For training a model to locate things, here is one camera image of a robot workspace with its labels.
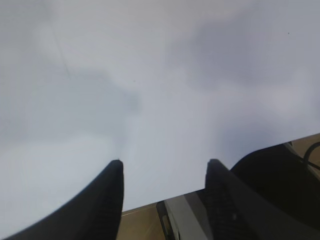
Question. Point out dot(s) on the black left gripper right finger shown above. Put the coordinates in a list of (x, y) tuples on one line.
[(235, 212)]

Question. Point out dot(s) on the white table frame leg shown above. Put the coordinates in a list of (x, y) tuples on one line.
[(184, 218)]

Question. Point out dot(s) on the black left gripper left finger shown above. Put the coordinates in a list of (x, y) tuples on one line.
[(93, 214)]

